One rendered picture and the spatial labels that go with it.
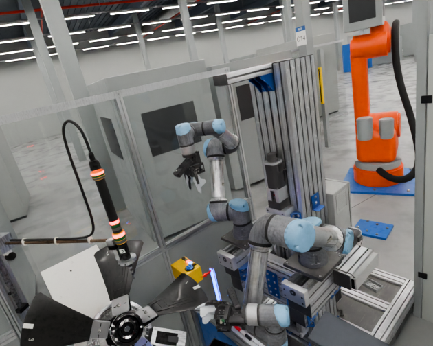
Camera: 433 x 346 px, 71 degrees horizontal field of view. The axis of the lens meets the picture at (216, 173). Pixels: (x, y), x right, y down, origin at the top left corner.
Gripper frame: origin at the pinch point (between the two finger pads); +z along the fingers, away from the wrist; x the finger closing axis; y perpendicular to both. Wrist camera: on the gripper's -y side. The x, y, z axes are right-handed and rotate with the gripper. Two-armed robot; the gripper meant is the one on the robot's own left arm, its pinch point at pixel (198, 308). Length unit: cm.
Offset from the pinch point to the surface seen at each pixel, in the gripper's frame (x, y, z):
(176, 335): 16.5, 0.4, 14.1
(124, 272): -16.0, -3.5, 29.5
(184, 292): 1.7, -9.8, 9.7
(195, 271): 16.3, -37.2, 16.2
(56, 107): -80, -55, 72
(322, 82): 41, -577, -96
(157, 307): -0.8, 0.8, 17.5
